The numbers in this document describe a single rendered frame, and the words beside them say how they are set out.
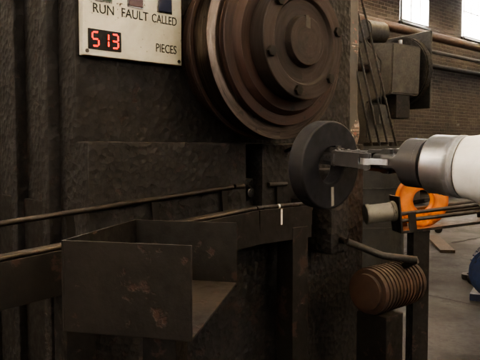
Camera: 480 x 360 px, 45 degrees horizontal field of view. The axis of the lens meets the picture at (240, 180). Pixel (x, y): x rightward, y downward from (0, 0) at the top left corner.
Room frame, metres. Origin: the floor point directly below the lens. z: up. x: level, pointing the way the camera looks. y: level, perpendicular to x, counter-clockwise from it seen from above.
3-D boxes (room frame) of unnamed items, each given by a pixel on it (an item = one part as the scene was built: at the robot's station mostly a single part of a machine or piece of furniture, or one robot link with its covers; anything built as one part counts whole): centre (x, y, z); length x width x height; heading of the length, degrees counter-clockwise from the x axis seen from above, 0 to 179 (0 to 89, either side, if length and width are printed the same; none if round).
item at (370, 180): (4.31, -0.93, 0.45); 0.59 x 0.59 x 0.89
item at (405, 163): (0.90, -0.26, 0.83); 0.09 x 0.08 x 0.07; 41
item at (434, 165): (0.84, -0.30, 0.83); 0.09 x 0.06 x 0.09; 131
